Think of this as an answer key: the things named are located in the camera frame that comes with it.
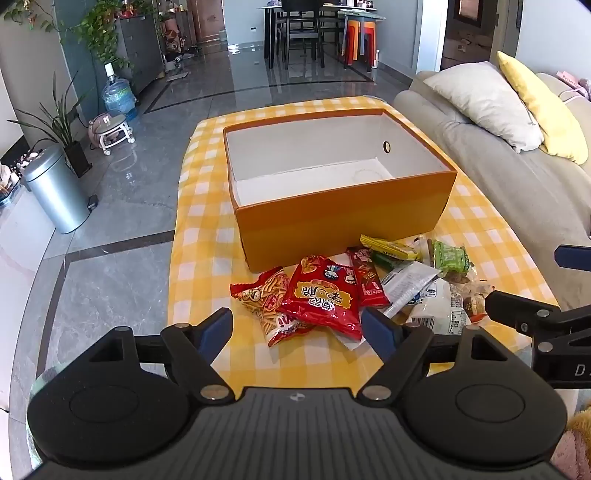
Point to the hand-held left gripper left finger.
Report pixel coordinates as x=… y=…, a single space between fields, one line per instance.
x=217 y=325

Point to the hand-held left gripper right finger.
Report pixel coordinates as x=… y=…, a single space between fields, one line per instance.
x=381 y=330

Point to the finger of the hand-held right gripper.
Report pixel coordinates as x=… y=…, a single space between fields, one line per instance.
x=575 y=256
x=517 y=311

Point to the clear packet with red snack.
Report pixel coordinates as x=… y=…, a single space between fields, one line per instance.
x=475 y=302

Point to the dark red snack bar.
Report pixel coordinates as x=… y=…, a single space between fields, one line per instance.
x=369 y=281

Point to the white snack packet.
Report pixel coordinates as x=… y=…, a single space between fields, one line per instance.
x=406 y=284

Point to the red fries-print snack packet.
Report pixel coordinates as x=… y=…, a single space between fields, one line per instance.
x=263 y=295

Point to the white snack bag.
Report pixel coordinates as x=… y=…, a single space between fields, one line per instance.
x=436 y=307

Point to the large red snack packet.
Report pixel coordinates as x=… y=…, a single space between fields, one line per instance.
x=318 y=300

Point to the green nut packet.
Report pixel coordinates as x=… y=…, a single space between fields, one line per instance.
x=450 y=258

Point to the orange cardboard box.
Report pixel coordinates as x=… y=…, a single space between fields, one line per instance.
x=332 y=226

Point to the dark green snack packet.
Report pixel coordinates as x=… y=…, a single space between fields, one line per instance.
x=383 y=261

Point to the yellow snack bar packet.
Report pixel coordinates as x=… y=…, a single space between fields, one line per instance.
x=392 y=248

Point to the beige sofa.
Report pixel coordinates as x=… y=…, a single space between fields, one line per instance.
x=508 y=194

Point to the yellow checked tablecloth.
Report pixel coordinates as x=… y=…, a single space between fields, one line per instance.
x=207 y=221

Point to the yellow pillow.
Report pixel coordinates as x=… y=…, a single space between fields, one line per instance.
x=545 y=106

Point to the white pillow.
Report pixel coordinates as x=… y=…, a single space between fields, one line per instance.
x=480 y=101

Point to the grey metal trash can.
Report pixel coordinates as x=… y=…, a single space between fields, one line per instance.
x=57 y=194

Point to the long-leaf potted plant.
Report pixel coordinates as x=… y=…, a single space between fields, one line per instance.
x=74 y=154

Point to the small wheeled stool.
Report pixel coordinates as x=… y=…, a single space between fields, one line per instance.
x=111 y=129

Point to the blue water bottle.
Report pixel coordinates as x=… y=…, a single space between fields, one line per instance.
x=117 y=97

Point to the grey cabinet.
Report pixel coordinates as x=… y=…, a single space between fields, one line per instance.
x=138 y=50

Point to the orange stacked stools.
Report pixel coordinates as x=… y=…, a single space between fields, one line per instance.
x=360 y=39

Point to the black dining chair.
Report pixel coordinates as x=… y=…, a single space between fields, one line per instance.
x=300 y=27

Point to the trailing vine plant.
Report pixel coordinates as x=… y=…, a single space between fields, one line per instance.
x=99 y=32

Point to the dining table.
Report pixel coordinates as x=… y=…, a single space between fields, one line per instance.
x=323 y=9

